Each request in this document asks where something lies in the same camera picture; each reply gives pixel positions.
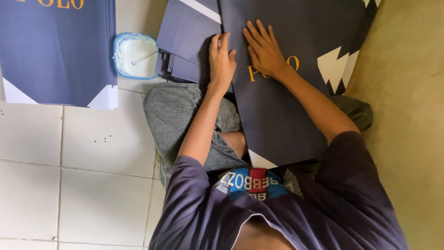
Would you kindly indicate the person's right hand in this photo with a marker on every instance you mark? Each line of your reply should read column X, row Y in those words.
column 267, row 55

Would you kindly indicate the person's left hand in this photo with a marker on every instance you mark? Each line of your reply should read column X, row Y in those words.
column 222, row 67

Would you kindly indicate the navy sheet with gold print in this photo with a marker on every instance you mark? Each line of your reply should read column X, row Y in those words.
column 277, row 114

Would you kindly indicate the pile of folded navy sheets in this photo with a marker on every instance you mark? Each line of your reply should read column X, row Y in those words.
column 184, row 34

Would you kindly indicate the grey shorts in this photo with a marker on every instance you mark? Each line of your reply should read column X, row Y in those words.
column 173, row 114

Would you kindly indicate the person's bare knee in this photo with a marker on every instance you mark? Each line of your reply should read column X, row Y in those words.
column 236, row 142

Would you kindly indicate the glue-coated stick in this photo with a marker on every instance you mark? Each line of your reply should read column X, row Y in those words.
column 143, row 58

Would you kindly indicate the blue tub of white glue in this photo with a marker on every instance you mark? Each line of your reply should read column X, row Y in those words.
column 137, row 52

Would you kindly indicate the navy sheets with zigzag edge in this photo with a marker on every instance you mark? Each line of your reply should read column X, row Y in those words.
column 360, row 34

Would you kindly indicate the navy printed t-shirt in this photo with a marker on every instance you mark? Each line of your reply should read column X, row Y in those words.
column 312, row 215

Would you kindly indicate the stack of navy printed sheets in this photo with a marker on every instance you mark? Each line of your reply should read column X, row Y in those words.
column 52, row 52

